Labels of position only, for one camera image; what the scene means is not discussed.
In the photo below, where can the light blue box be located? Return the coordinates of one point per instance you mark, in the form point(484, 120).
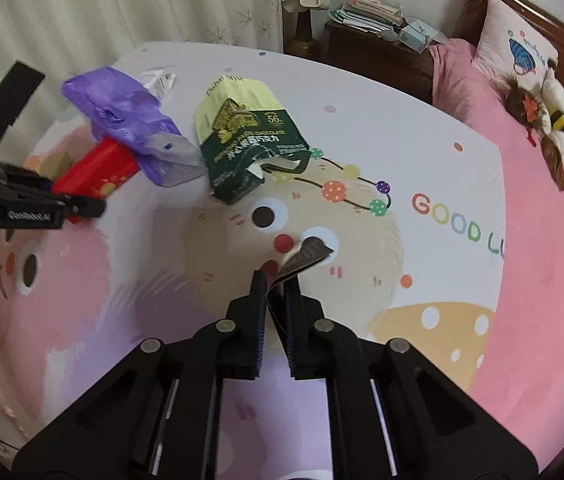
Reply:
point(419, 35)

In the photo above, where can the white leaf print curtain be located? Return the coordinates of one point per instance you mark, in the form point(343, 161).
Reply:
point(112, 0)

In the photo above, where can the wooden nightstand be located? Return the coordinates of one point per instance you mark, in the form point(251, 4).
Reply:
point(377, 65)

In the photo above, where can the small white packet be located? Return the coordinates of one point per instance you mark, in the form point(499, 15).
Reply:
point(159, 80)

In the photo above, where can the red cup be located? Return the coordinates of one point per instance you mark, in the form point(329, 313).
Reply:
point(97, 165)

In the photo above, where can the brown haired doll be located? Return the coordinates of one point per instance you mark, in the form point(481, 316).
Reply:
point(519, 100)

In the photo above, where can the wooden coat stand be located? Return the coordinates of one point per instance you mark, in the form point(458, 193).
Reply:
point(303, 30)

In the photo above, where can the white plush toy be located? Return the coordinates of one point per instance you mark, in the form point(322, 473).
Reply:
point(557, 90)

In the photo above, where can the green chocolate box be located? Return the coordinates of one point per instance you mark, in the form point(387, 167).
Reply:
point(242, 150)

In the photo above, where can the small black packet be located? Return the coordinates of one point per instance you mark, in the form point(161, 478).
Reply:
point(307, 260)

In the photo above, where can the stack of books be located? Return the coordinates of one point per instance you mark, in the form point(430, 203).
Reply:
point(367, 10)

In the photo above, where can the purple plastic bag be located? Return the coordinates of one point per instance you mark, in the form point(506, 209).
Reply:
point(122, 105)

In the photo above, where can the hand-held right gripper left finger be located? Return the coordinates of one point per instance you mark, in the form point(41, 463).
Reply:
point(258, 315)

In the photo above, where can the pink printed pillow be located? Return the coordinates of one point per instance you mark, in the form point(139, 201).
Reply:
point(507, 45)

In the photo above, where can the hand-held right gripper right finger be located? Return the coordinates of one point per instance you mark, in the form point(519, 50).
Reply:
point(293, 325)

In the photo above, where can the printed monster tablecloth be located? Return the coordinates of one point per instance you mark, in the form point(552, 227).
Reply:
point(162, 270)

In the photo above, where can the pink bedsheet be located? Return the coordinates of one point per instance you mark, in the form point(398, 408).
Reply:
point(537, 260)

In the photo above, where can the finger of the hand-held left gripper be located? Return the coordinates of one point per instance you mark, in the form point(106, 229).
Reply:
point(84, 209)
point(27, 182)

